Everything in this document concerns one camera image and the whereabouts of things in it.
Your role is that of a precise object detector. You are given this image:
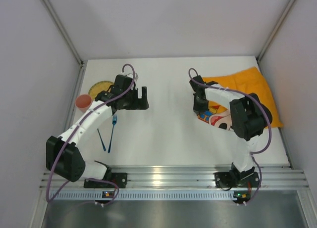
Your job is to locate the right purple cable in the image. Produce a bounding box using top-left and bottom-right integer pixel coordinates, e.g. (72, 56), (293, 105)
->
(188, 68), (273, 206)

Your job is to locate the aluminium frame post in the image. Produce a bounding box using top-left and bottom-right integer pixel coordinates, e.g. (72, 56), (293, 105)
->
(256, 0), (298, 63)
(40, 0), (84, 66)

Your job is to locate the blue metallic fork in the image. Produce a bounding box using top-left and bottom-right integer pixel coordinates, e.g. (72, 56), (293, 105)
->
(107, 115), (117, 153)

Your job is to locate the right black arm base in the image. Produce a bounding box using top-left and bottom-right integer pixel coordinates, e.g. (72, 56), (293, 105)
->
(214, 170), (260, 190)

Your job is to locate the left aluminium frame post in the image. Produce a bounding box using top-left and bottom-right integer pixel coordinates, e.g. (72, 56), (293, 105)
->
(40, 0), (84, 66)

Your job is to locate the right aluminium frame post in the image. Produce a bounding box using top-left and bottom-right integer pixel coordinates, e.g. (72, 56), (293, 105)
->
(256, 0), (298, 63)

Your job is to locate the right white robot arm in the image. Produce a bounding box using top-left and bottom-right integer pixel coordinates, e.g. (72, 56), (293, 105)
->
(190, 75), (272, 181)

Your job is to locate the purple cable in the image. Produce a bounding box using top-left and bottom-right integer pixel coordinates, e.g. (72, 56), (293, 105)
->
(46, 63), (137, 207)
(188, 68), (273, 206)

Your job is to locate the aluminium mounting rail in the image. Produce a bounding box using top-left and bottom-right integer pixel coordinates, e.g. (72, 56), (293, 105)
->
(39, 165), (310, 190)

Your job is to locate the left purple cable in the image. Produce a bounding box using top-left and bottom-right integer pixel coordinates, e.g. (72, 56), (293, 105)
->
(46, 63), (137, 207)

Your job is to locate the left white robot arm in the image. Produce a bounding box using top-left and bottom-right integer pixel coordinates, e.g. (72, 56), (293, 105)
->
(46, 75), (149, 182)

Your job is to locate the orange Mickey Mouse placemat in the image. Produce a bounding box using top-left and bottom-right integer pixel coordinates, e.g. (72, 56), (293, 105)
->
(197, 66), (283, 131)

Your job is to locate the yellow round woven coaster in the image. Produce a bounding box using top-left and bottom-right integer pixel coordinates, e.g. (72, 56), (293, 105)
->
(88, 81), (113, 99)

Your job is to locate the blue metallic spoon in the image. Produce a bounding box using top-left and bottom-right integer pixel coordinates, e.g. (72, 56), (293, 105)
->
(97, 129), (106, 151)

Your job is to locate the perforated metal cable tray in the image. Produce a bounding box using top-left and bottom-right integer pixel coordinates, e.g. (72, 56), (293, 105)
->
(55, 190), (248, 201)

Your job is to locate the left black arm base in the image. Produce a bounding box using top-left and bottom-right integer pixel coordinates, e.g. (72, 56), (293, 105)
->
(84, 172), (128, 188)

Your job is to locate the pink plastic cup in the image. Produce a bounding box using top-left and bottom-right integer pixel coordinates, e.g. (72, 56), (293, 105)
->
(75, 94), (93, 113)

